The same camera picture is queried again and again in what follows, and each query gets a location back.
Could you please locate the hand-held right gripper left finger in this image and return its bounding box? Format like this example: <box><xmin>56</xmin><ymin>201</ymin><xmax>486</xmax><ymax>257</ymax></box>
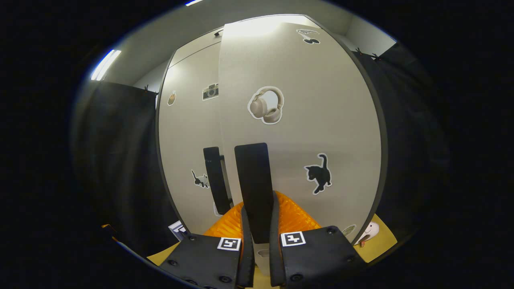
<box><xmin>159</xmin><ymin>201</ymin><xmax>255</xmax><ymax>289</ymax></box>

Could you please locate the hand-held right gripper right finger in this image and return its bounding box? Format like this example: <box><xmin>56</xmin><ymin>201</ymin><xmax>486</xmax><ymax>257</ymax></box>
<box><xmin>268</xmin><ymin>191</ymin><xmax>368</xmax><ymax>289</ymax></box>

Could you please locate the black door handle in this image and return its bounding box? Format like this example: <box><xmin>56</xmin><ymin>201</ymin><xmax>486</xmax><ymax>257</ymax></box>
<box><xmin>235</xmin><ymin>142</ymin><xmax>275</xmax><ymax>244</ymax></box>
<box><xmin>203</xmin><ymin>147</ymin><xmax>233</xmax><ymax>215</ymax></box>

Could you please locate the beige double-door shoe cabinet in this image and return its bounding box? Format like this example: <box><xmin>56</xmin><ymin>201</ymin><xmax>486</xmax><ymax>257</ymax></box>
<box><xmin>155</xmin><ymin>14</ymin><xmax>389</xmax><ymax>277</ymax></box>

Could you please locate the beige cabinet drawer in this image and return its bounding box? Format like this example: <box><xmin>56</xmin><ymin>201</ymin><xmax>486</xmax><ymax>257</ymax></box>
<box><xmin>172</xmin><ymin>27</ymin><xmax>224</xmax><ymax>69</ymax></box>

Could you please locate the pink smiling plush toy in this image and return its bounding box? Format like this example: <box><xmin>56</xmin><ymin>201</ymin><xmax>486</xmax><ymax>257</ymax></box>
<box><xmin>355</xmin><ymin>222</ymin><xmax>380</xmax><ymax>246</ymax></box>

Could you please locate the black backdrop cloth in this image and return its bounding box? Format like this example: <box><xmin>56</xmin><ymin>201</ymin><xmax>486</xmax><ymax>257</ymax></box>
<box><xmin>71</xmin><ymin>42</ymin><xmax>448</xmax><ymax>257</ymax></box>

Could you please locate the small ceiling light panel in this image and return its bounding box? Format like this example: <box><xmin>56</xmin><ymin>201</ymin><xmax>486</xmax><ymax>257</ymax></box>
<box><xmin>90</xmin><ymin>49</ymin><xmax>122</xmax><ymax>81</ymax></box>

